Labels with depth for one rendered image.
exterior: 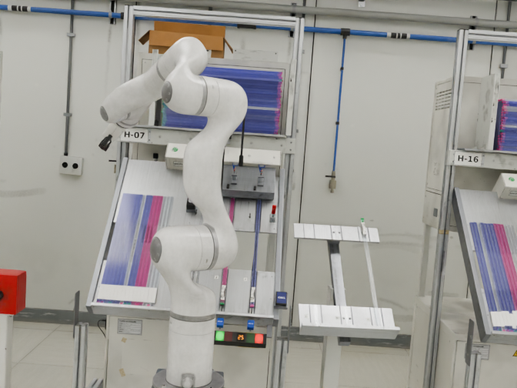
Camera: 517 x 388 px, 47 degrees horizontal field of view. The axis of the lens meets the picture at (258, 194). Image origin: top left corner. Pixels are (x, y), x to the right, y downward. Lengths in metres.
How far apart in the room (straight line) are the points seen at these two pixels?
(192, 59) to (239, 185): 1.01
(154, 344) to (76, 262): 1.85
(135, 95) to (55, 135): 2.55
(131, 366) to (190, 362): 1.08
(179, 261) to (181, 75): 0.45
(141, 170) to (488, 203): 1.51
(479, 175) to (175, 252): 1.80
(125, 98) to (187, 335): 0.71
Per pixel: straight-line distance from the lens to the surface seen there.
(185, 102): 1.47
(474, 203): 2.75
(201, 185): 1.50
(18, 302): 2.53
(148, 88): 1.78
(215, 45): 2.97
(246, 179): 2.48
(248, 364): 2.60
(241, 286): 2.27
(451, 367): 2.73
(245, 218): 2.44
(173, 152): 2.56
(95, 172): 4.24
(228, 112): 1.53
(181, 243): 1.48
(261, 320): 2.22
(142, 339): 2.61
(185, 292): 1.53
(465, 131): 2.92
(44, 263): 4.43
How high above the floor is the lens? 1.34
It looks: 5 degrees down
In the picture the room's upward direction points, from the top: 4 degrees clockwise
